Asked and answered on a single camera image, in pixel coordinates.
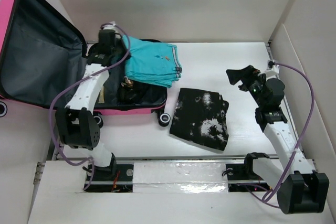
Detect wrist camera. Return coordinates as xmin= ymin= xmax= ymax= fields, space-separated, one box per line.
xmin=265 ymin=60 xmax=280 ymax=78
xmin=100 ymin=21 xmax=117 ymax=31

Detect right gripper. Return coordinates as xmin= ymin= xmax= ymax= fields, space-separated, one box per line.
xmin=225 ymin=65 xmax=268 ymax=108

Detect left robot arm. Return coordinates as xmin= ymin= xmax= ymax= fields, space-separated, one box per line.
xmin=55 ymin=28 xmax=121 ymax=180

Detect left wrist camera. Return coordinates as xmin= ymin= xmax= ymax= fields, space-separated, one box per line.
xmin=100 ymin=21 xmax=117 ymax=31

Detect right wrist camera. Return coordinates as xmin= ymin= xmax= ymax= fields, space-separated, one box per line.
xmin=265 ymin=60 xmax=280 ymax=78

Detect black white tie-dye shirt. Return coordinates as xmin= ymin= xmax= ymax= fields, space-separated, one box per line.
xmin=170 ymin=88 xmax=229 ymax=151

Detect pink hard-shell suitcase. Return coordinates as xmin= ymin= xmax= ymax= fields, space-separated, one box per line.
xmin=1 ymin=0 xmax=171 ymax=127

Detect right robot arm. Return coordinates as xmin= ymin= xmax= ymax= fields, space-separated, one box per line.
xmin=226 ymin=61 xmax=329 ymax=214

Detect teal shorts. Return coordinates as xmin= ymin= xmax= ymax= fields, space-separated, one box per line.
xmin=122 ymin=36 xmax=182 ymax=88

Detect black belt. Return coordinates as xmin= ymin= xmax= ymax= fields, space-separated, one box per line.
xmin=117 ymin=76 xmax=149 ymax=104

